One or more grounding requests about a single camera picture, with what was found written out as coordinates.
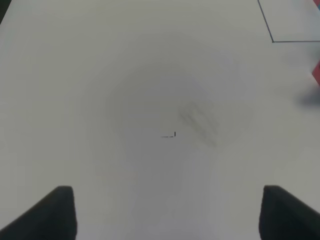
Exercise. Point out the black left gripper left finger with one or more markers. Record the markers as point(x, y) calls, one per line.
point(52, 218)

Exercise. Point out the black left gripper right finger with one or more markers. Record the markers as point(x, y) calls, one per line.
point(284, 217)

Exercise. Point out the red cube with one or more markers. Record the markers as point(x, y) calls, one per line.
point(316, 73)

